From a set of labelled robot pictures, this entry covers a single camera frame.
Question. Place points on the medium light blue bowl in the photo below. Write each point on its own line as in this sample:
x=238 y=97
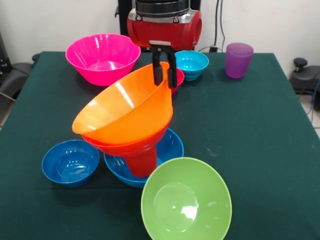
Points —
x=172 y=145

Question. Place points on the large orange bowl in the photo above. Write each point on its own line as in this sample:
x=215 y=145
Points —
x=130 y=110

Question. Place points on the green bowl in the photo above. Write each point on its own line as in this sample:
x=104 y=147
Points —
x=185 y=200

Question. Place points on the small dark blue bowl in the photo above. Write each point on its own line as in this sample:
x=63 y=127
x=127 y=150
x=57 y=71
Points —
x=70 y=162

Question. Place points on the small light blue bowl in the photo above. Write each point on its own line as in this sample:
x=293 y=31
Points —
x=192 y=61

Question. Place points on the small crimson bowl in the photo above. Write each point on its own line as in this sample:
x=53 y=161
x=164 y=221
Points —
x=179 y=78

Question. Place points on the red-orange plastic cup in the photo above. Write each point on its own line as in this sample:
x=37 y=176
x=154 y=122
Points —
x=142 y=165

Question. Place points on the black chair base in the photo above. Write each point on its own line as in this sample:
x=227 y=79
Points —
x=15 y=75
x=305 y=77

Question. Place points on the dark green table cloth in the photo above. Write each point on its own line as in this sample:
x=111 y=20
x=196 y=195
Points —
x=37 y=212

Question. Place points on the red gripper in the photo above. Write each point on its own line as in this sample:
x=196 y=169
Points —
x=162 y=32

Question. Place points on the wide red-orange bowl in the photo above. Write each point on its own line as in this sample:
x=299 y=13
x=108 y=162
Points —
x=125 y=148

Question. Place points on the large pink bowl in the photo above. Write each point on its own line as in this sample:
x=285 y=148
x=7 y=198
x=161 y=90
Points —
x=100 y=55

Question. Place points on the purple translucent cup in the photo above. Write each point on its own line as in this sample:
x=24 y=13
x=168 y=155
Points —
x=238 y=62

